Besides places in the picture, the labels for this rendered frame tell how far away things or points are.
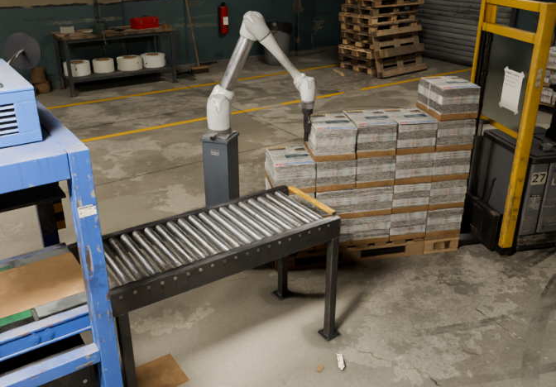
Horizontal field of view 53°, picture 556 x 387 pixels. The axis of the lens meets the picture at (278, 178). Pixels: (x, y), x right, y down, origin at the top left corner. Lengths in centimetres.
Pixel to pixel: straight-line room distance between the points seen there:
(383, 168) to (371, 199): 24
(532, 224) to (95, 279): 333
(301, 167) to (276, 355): 123
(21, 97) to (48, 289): 94
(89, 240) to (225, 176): 177
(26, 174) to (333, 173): 233
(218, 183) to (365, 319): 133
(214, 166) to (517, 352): 220
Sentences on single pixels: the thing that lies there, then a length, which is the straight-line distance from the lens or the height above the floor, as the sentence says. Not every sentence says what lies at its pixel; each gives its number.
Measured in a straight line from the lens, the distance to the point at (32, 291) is 270.
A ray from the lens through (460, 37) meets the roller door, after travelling 1148.
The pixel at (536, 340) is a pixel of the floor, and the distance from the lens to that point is 381.
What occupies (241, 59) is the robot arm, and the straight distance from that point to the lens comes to 382.
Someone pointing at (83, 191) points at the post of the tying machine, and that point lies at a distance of 209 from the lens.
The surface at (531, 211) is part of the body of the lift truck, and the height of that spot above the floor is 36.
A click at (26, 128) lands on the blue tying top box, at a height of 160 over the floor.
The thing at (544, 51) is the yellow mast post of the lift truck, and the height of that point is 155.
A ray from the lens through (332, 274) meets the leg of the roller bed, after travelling 325.
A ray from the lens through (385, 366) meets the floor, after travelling 336.
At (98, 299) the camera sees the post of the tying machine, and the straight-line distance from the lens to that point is 230.
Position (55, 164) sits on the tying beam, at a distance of 203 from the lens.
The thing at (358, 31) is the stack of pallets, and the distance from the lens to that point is 1024.
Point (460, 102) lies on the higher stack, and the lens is 405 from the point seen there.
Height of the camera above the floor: 222
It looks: 23 degrees down
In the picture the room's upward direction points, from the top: straight up
